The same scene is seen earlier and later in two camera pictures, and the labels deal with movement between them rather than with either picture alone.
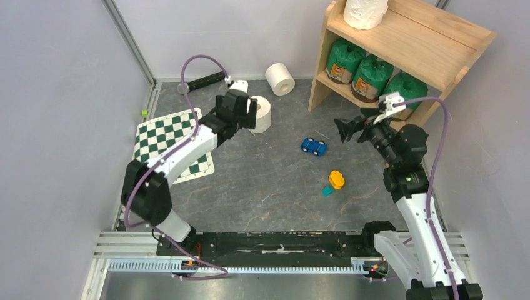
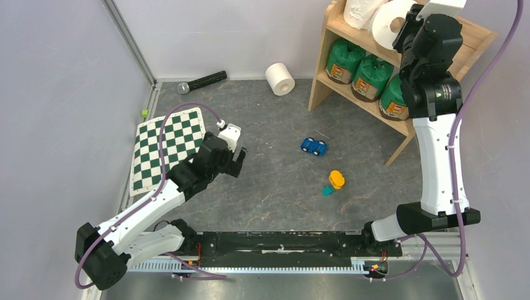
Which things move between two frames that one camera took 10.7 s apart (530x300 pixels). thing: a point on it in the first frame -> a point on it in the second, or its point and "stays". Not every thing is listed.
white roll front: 364,14 stays
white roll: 263,120 -> 388,19
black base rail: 305,245 stays
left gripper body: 247,120 -> 229,166
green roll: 372,78 stays
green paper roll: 344,55 stays
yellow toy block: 336,179 stays
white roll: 281,81 stays
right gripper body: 362,131 -> 405,32
